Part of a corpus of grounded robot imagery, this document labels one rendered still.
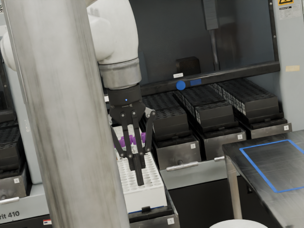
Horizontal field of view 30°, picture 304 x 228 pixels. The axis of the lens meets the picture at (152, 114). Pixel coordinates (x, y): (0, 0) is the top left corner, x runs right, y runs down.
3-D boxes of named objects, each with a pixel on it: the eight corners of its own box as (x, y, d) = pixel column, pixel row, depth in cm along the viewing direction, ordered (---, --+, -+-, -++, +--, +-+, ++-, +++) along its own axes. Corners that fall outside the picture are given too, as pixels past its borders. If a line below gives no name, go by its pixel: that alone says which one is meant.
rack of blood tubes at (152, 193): (117, 176, 159) (113, 155, 158) (152, 169, 160) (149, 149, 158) (125, 219, 130) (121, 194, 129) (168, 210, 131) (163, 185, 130)
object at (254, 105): (277, 112, 189) (276, 95, 188) (280, 113, 187) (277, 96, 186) (244, 118, 189) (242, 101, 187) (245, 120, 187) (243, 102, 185)
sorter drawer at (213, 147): (172, 113, 246) (168, 93, 244) (203, 107, 247) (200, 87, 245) (209, 165, 176) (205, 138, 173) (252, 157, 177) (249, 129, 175)
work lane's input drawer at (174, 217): (108, 162, 194) (103, 137, 192) (148, 154, 196) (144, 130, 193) (125, 264, 124) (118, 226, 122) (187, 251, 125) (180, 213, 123)
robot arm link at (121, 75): (97, 61, 131) (102, 86, 132) (98, 67, 122) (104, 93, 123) (136, 54, 131) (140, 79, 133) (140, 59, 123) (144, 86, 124)
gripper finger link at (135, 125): (128, 107, 131) (134, 106, 132) (137, 153, 134) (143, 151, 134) (130, 111, 128) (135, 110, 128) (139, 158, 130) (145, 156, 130)
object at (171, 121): (188, 129, 187) (186, 112, 185) (189, 131, 185) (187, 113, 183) (154, 136, 186) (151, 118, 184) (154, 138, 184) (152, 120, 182)
